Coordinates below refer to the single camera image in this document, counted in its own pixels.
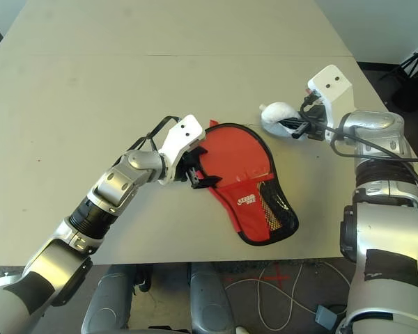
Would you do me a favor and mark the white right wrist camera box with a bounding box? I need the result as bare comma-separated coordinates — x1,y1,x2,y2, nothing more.
307,64,355,143

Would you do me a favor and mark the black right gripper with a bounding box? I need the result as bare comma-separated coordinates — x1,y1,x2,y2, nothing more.
281,117,331,141

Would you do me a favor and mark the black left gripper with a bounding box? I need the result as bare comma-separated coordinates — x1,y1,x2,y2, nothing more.
176,145,224,191

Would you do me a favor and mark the grey-blue plush zipper toy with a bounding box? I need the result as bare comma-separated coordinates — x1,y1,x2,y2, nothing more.
258,101,309,138

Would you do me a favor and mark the white floor cable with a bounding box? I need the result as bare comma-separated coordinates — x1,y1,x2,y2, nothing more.
226,262,351,331

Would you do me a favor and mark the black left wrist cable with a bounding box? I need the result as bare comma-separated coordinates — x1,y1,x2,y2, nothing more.
127,116,180,161

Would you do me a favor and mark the black and red paddle case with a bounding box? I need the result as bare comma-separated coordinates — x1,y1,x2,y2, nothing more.
191,119,300,247

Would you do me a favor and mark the grey robot leg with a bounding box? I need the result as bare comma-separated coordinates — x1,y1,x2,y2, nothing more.
189,262,238,334
82,264,140,334

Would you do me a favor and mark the grey left robot leg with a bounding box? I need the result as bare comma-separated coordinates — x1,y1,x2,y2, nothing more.
82,264,140,334

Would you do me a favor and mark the black bag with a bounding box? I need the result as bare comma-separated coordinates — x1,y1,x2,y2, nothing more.
386,76,418,112

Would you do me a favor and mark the grey right robot leg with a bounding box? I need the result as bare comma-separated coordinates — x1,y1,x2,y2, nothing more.
189,262,238,334

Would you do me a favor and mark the grey-blue foot pedal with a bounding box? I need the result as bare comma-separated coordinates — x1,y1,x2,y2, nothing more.
315,305,339,328

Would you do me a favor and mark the black tripod stand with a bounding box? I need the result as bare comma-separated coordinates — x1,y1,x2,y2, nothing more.
379,45,418,84

